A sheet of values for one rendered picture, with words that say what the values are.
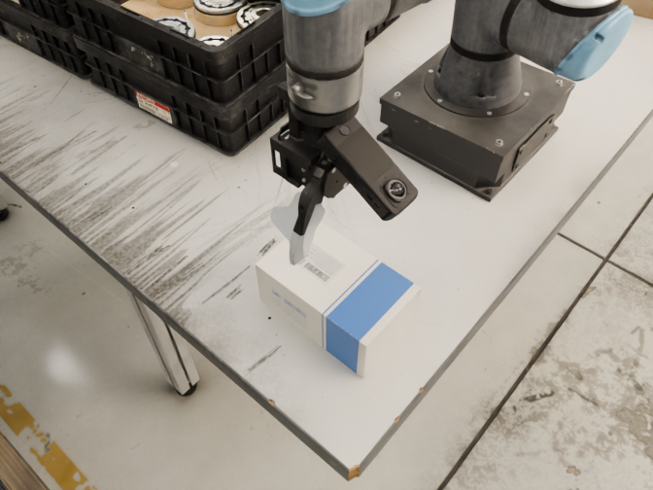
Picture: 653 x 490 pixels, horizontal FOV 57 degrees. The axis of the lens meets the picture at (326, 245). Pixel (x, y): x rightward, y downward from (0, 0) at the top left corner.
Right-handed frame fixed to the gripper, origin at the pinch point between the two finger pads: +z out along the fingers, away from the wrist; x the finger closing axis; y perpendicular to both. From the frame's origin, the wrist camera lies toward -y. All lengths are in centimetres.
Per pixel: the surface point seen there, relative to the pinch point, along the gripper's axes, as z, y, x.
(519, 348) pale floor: 88, -17, -58
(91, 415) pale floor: 88, 56, 30
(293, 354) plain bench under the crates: 18.3, 0.0, 9.4
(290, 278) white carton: 9.3, 4.7, 4.6
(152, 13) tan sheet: 5, 67, -22
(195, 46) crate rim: -4.8, 38.7, -11.3
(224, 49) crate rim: -4.8, 34.7, -13.8
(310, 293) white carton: 9.3, 1.0, 4.5
